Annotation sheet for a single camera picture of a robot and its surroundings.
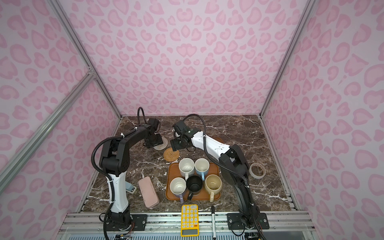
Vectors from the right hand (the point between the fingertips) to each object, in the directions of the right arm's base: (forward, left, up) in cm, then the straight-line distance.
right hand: (178, 143), depth 90 cm
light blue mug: (-11, -14, -7) cm, 20 cm away
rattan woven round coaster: (-2, +7, -11) cm, 13 cm away
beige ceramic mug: (-20, -21, -10) cm, 31 cm away
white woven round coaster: (+4, +13, -10) cm, 16 cm away
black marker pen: (-41, -20, -9) cm, 47 cm away
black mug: (-21, -10, -9) cm, 25 cm away
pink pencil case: (-26, +14, -8) cm, 31 cm away
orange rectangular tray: (-13, +4, -11) cm, 18 cm away
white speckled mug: (-10, -5, -9) cm, 15 cm away
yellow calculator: (-38, -9, -10) cm, 40 cm away
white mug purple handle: (-22, -1, -10) cm, 24 cm away
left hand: (+7, +15, -9) cm, 19 cm away
